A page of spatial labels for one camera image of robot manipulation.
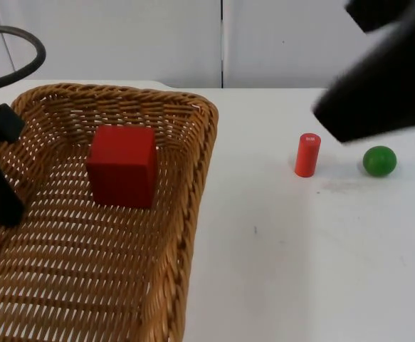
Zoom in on red cube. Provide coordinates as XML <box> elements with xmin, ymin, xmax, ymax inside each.
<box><xmin>85</xmin><ymin>124</ymin><xmax>158</xmax><ymax>209</ymax></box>

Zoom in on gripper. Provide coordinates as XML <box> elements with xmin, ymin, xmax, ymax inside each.
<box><xmin>0</xmin><ymin>103</ymin><xmax>26</xmax><ymax>227</ymax></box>

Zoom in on brown wicker basket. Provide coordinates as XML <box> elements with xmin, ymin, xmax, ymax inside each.
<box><xmin>0</xmin><ymin>83</ymin><xmax>219</xmax><ymax>342</ymax></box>

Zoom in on black cable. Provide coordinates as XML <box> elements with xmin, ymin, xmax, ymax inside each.
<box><xmin>0</xmin><ymin>25</ymin><xmax>47</xmax><ymax>94</ymax></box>

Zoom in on green ball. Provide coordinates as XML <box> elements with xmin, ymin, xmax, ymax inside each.
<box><xmin>362</xmin><ymin>145</ymin><xmax>397</xmax><ymax>177</ymax></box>

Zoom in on red cylinder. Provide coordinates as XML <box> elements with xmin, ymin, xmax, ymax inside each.
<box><xmin>294</xmin><ymin>133</ymin><xmax>322</xmax><ymax>178</ymax></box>

